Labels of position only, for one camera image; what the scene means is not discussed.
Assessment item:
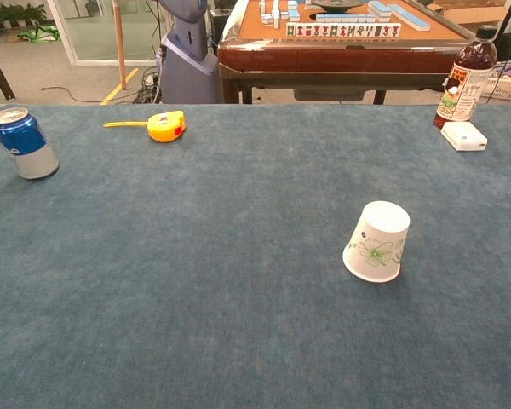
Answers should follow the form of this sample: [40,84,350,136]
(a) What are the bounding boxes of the white floral paper cup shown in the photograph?
[342,200,411,284]

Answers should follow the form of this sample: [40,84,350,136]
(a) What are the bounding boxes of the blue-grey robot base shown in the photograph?
[158,0,221,105]

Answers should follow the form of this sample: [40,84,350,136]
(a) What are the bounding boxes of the blue table cloth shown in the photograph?
[0,103,511,409]

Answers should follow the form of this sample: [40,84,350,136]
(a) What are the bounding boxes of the yellow tape measure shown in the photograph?
[102,110,187,143]

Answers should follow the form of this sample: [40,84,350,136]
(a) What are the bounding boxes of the brown mahjong table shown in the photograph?
[216,0,482,106]

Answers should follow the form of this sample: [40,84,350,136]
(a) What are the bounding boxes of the standing mahjong tile row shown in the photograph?
[285,22,402,38]

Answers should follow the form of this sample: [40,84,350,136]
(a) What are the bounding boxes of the wooden pole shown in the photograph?
[112,0,128,90]

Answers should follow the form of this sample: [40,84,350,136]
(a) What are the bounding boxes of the small white box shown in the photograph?
[440,122,489,153]

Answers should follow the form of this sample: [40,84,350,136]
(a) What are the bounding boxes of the blue and silver soda can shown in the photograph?
[0,107,60,180]

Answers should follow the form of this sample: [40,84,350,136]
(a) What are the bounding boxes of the dark drink bottle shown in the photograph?
[433,26,498,130]

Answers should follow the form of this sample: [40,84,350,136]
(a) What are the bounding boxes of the green bag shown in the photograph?
[17,25,61,43]

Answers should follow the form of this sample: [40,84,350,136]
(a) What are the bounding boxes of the green potted plants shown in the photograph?
[0,3,48,31]

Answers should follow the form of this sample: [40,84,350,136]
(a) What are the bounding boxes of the black floor cable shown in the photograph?
[40,86,137,105]

